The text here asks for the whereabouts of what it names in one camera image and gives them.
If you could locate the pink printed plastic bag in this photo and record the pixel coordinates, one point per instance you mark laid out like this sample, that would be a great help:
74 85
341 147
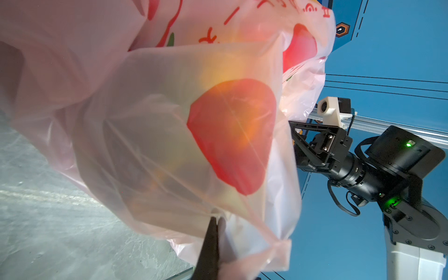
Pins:
170 113

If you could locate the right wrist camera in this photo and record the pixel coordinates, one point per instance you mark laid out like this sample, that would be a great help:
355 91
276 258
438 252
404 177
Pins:
334 110

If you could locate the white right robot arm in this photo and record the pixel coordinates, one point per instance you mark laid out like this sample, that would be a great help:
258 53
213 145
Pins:
389 170

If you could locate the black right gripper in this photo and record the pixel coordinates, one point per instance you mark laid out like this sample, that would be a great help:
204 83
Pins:
325 150

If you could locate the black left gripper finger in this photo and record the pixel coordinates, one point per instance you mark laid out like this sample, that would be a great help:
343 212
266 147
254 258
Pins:
207 267

